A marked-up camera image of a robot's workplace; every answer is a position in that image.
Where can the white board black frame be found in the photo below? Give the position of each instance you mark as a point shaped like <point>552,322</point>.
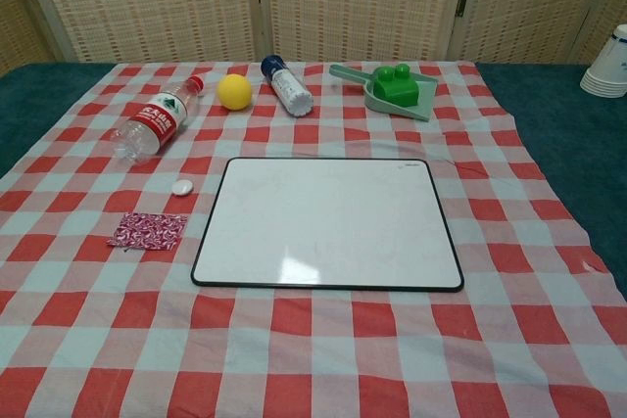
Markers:
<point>328,222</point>

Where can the white bottle blue cap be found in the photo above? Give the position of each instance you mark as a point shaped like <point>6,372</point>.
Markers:
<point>289,87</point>

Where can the yellow ball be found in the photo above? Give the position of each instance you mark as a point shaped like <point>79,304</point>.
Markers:
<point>234,92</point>

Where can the green toy building block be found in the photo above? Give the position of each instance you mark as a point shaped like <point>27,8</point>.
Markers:
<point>395,87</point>

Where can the light green dustpan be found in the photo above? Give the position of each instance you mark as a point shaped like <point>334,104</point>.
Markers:
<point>411,100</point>

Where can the red checkered tablecloth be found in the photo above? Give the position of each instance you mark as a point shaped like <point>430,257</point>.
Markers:
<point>313,339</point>

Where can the red label water bottle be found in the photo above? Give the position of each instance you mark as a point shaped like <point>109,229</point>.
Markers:
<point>152,120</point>

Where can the woven folding screen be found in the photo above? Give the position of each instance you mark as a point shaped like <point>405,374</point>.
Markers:
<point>313,2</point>

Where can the brass screen hinge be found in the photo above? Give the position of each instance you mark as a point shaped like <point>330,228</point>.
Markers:
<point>461,4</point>

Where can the stack of white paper cups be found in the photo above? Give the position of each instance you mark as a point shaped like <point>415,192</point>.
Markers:
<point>607,70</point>

